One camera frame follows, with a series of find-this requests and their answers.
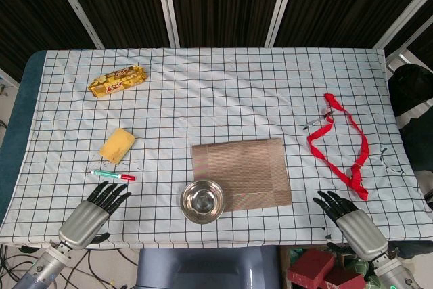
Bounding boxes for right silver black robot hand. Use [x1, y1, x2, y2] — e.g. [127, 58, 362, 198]
[313, 190, 390, 263]

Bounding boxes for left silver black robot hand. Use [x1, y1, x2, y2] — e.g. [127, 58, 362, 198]
[58, 181, 133, 252]

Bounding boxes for stainless steel bowl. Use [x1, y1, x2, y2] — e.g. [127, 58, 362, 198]
[180, 180, 227, 225]

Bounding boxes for brown woven placemat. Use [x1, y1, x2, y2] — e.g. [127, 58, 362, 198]
[191, 137, 293, 214]

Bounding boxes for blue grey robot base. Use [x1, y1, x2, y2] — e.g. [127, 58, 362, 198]
[136, 246, 283, 289]

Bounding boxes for green patterned bag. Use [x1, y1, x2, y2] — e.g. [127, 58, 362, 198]
[343, 254, 383, 289]

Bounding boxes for small red box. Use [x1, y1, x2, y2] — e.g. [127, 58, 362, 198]
[323, 267, 367, 289]

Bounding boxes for green marker with red cap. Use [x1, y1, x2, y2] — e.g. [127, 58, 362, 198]
[89, 169, 137, 182]

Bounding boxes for large red box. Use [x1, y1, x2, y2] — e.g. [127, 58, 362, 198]
[287, 248, 336, 289]

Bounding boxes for red fabric ribbon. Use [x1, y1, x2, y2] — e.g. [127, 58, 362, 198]
[306, 93, 370, 201]

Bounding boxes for yellow sponge with green pad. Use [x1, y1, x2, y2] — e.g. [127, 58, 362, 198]
[98, 127, 137, 164]

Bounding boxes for person in dark clothing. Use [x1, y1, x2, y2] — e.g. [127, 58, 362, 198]
[394, 97, 433, 181]

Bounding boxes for black silver pen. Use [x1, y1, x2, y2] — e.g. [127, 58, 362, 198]
[303, 111, 336, 130]

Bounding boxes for blue padded table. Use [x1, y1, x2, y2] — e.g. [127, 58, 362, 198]
[0, 49, 47, 222]

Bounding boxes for gold biscuit packet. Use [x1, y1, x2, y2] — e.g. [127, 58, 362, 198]
[88, 64, 150, 99]

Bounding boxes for black chair back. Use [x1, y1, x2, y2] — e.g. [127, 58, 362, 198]
[387, 64, 433, 117]

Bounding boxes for white black checkered tablecloth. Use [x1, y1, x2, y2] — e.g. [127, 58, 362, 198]
[0, 47, 433, 246]

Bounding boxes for black floor cable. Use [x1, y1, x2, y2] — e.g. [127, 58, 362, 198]
[64, 248, 136, 289]

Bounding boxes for white partition post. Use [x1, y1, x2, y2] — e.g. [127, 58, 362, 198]
[152, 0, 181, 49]
[263, 0, 300, 49]
[373, 0, 433, 50]
[45, 0, 105, 50]

